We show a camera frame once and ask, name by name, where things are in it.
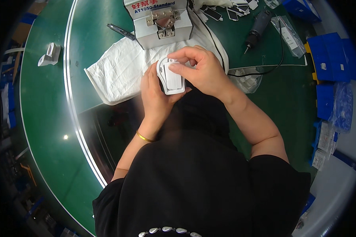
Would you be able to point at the small clear plastic bag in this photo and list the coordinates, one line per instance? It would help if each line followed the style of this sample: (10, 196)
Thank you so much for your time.
(272, 3)

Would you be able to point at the large blue plastic bin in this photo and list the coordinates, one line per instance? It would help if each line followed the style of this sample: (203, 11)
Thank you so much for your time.
(332, 57)

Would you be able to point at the white plastic assembly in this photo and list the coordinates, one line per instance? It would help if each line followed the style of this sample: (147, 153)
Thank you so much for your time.
(49, 55)

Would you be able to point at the pile of black flat parts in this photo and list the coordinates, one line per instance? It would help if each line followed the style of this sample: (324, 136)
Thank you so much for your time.
(222, 10)

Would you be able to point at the clear bag of white parts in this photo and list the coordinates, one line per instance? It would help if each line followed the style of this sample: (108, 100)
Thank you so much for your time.
(249, 81)

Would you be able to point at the small blue plastic bin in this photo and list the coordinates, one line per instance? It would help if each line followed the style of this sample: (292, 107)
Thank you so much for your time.
(325, 100)

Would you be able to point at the clear bag with white label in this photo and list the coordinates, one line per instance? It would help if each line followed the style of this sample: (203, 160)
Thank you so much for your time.
(289, 37)

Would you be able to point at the blue bin with lid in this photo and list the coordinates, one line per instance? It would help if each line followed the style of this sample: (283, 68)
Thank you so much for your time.
(302, 9)

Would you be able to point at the person's right hand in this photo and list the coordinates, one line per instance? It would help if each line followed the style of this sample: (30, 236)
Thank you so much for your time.
(209, 75)

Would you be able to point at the shelf of cartons and bins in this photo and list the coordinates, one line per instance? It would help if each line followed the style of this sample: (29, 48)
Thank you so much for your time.
(13, 74)

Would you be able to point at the black electric screwdriver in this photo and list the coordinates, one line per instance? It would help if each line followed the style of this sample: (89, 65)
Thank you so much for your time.
(257, 28)

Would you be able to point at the grey screw feeder machine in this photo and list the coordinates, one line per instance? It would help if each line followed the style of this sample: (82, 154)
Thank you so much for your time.
(163, 32)

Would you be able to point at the white cloth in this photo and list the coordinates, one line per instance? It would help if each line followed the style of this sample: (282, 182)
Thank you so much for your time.
(121, 68)

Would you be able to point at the white plastic housing part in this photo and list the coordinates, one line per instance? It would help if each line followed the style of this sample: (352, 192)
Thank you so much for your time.
(173, 80)

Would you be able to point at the person's body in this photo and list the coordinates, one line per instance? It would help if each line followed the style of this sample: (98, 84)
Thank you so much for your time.
(192, 183)

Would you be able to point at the blue plastic bag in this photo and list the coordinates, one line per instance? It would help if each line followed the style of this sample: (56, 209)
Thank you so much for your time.
(342, 108)

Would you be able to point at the blue bin of white packets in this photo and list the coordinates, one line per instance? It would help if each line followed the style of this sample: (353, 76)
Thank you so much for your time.
(325, 142)

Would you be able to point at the person's left hand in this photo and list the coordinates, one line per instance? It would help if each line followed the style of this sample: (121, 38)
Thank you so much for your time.
(154, 100)

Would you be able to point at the black utility knife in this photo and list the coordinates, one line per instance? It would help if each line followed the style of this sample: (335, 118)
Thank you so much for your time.
(121, 31)

